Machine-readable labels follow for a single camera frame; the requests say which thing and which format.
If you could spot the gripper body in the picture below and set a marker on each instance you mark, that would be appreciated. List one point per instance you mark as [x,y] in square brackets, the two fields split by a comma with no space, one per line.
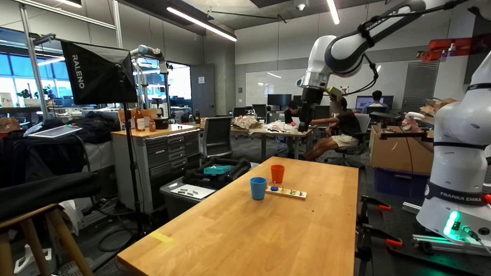
[311,96]

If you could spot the grey robot arm with blue joints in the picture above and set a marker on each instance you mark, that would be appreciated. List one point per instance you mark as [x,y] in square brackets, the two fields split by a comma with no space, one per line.
[151,51]

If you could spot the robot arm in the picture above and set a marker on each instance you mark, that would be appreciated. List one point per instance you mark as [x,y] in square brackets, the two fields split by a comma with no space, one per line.
[458,126]

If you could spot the orange cup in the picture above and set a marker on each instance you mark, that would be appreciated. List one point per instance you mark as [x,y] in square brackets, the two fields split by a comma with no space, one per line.
[277,174]

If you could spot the blue cup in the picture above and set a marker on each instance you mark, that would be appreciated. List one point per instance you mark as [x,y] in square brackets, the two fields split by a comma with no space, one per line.
[258,189]

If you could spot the person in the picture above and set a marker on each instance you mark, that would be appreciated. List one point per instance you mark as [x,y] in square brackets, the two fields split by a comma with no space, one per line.
[292,112]
[376,101]
[343,128]

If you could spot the black monitor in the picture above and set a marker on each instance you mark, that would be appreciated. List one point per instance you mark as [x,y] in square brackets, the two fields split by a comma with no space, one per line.
[279,99]

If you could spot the wooden table with clutter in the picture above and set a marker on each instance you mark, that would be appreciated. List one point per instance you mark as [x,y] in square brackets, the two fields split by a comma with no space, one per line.
[268,132]

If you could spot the lit monitor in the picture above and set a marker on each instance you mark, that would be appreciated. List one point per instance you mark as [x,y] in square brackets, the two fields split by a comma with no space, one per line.
[368,101]

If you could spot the black office chair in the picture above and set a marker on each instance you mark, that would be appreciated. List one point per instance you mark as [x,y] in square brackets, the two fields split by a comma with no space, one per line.
[358,147]

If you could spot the long ceiling light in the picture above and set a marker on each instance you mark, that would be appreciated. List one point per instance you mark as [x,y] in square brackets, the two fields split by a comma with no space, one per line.
[201,23]
[333,10]

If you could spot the wooden peg board toy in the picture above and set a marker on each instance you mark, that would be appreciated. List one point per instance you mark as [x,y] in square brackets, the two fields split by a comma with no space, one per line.
[287,193]

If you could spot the person's hand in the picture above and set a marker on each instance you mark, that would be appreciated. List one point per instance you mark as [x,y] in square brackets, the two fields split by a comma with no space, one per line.
[407,123]

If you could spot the grey mesh office chair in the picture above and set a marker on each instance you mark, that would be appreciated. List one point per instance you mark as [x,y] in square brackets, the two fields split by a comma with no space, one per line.
[217,136]

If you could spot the hand controller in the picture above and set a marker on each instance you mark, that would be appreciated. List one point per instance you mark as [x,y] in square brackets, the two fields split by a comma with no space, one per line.
[413,115]

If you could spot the cardboard box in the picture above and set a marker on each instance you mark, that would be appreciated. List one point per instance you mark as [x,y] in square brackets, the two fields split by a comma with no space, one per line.
[399,153]

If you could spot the grey door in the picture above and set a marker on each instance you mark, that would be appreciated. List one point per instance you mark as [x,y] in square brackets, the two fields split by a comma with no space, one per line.
[203,90]

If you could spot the black case with teal insert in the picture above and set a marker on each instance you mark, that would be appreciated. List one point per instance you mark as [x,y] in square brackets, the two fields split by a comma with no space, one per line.
[220,172]

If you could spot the black clamp with orange tips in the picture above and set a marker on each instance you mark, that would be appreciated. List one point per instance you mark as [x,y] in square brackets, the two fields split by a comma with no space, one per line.
[378,234]
[374,202]

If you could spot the blue storage bin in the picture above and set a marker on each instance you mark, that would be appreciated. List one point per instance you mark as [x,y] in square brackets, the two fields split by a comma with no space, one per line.
[401,183]

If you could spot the white sheet with small parts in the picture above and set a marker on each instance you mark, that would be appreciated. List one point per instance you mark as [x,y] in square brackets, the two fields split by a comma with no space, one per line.
[192,191]

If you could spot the black pot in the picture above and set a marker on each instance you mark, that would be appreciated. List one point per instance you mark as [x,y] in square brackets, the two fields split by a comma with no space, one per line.
[161,122]

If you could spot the grey tool cabinet with wooden top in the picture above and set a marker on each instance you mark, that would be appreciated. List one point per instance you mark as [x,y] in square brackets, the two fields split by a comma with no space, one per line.
[165,153]

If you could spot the small orange jar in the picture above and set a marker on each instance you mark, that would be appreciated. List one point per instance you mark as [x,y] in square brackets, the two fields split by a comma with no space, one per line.
[152,125]

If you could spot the grey storage bin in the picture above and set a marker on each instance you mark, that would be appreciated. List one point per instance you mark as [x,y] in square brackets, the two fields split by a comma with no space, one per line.
[178,203]

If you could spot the brown glass bottle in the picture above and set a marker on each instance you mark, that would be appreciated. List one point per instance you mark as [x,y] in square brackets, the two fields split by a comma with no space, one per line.
[139,120]

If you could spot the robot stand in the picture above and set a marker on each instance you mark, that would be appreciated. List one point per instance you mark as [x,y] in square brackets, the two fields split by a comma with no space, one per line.
[399,260]

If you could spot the yellow tape strip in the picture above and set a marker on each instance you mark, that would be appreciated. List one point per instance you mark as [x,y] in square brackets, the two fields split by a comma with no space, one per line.
[161,237]

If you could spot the black softbox light on stand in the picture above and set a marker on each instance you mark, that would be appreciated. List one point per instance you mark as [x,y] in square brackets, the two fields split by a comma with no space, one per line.
[98,74]

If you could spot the white tablet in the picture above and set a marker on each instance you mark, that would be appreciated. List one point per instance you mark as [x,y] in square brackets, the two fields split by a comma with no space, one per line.
[55,131]

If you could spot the heap of black cloth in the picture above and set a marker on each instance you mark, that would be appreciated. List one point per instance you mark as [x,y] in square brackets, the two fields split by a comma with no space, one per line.
[42,165]

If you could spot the window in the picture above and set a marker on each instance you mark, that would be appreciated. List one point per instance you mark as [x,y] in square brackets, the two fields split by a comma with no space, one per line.
[27,80]

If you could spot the wooden stool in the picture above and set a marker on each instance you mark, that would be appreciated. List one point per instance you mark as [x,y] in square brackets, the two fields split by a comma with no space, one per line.
[34,226]

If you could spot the camera on mount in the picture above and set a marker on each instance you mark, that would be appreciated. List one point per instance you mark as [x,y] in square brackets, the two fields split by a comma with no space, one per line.
[385,117]

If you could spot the aluminium rail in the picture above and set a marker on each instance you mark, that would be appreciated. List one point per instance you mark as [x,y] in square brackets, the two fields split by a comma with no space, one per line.
[437,242]

